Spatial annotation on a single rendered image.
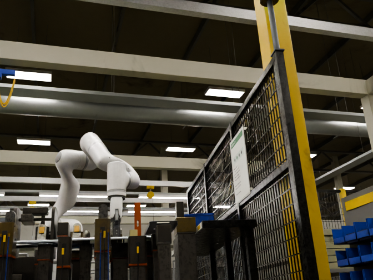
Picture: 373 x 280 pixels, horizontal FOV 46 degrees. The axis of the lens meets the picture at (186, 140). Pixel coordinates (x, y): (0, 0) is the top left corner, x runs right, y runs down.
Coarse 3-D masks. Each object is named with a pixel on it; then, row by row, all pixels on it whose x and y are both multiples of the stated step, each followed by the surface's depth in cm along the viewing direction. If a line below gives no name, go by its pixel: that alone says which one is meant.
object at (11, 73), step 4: (0, 68) 460; (0, 72) 458; (4, 72) 459; (8, 72) 461; (12, 72) 462; (0, 76) 455; (12, 76) 464; (12, 84) 457; (12, 88) 456; (0, 96) 449; (8, 96) 451; (0, 100) 451; (8, 100) 454
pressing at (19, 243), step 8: (32, 240) 173; (40, 240) 174; (48, 240) 173; (56, 240) 172; (72, 240) 172; (80, 240) 179; (88, 240) 180; (112, 240) 184; (120, 240) 185; (16, 248) 184; (72, 248) 192
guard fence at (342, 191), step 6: (318, 192) 530; (324, 192) 534; (330, 192) 536; (336, 192) 537; (342, 192) 536; (348, 192) 541; (354, 192) 543; (330, 198) 532; (342, 210) 532; (336, 216) 525; (324, 228) 514
